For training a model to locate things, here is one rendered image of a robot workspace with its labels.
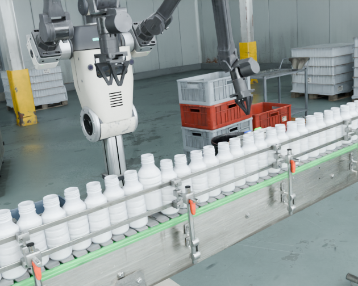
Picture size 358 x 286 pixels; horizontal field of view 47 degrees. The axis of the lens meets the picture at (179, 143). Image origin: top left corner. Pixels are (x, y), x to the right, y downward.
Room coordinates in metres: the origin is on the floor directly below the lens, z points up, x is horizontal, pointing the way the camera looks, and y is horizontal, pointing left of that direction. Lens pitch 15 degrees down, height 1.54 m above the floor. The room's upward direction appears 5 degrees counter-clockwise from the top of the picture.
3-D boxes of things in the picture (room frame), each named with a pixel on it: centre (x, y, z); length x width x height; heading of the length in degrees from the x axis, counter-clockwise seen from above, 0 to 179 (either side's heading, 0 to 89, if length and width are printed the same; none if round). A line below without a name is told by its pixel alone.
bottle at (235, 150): (1.37, -0.19, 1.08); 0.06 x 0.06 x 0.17
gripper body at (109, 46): (1.28, 0.18, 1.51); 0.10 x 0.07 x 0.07; 37
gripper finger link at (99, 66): (1.30, 0.19, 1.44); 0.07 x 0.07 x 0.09; 37
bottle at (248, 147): (1.40, -0.24, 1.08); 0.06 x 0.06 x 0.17
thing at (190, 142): (3.91, -0.39, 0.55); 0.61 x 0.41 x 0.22; 133
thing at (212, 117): (3.92, -0.39, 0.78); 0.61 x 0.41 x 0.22; 133
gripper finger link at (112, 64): (1.27, 0.17, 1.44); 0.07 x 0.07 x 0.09; 37
